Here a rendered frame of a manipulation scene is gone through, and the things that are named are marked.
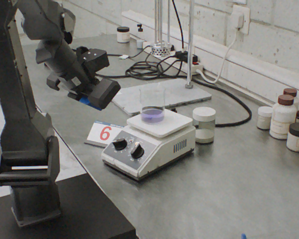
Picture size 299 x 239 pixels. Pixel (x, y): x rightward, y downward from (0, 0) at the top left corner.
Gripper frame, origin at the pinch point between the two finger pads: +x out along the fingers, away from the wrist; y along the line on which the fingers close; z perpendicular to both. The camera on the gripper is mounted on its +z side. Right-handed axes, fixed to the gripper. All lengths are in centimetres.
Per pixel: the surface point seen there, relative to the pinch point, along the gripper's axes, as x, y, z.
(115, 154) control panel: 13.4, -2.4, -5.3
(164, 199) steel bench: 15.2, -19.4, -8.7
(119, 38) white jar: 59, 82, 58
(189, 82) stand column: 42, 17, 36
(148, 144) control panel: 13.9, -8.4, 0.4
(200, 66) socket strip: 52, 25, 50
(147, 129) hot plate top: 12.9, -6.2, 3.4
